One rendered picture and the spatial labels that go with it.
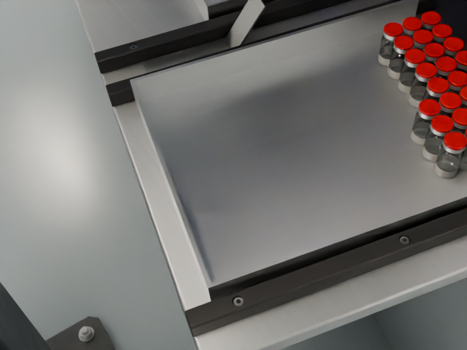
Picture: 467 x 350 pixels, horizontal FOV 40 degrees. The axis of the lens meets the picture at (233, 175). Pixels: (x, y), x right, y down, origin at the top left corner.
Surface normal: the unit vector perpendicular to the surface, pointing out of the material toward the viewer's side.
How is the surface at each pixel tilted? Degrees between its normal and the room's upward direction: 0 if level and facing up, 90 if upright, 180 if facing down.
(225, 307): 0
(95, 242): 0
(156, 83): 90
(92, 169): 0
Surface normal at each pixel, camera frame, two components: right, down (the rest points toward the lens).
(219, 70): 0.34, 0.74
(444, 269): -0.06, -0.60
